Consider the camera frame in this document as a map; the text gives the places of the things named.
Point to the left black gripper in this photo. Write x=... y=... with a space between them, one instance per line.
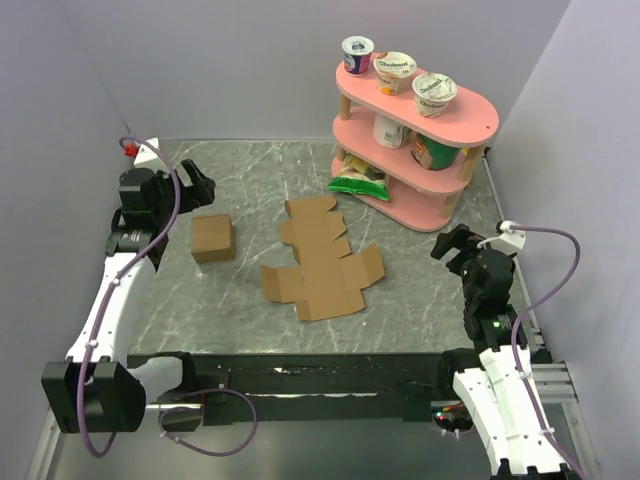
x=198 y=194

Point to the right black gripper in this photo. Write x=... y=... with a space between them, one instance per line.
x=460 y=237

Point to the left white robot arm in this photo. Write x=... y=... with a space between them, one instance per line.
x=93 y=389

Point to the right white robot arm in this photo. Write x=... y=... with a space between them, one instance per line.
x=494 y=381

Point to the small folded cardboard box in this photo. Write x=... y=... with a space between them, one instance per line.
x=213 y=239

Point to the pink three-tier shelf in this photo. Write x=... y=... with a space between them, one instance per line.
x=426 y=175

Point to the green can middle shelf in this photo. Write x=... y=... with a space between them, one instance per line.
x=433 y=155

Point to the green snack bag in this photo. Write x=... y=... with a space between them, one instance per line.
x=358 y=177

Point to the white container middle shelf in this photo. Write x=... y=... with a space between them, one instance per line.
x=389 y=133

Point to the Chobani white yogurt cup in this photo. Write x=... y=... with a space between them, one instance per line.
x=432 y=93

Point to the Chobani peach yogurt cup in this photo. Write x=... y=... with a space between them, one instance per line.
x=394 y=72

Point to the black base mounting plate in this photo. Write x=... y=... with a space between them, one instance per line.
x=307 y=387

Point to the white blue yogurt cup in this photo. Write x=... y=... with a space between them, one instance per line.
x=357 y=51

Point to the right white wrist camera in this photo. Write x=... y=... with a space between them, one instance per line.
x=509 y=239

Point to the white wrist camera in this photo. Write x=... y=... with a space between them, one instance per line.
x=509 y=239
x=142 y=156

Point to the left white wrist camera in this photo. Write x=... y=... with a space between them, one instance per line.
x=142 y=156

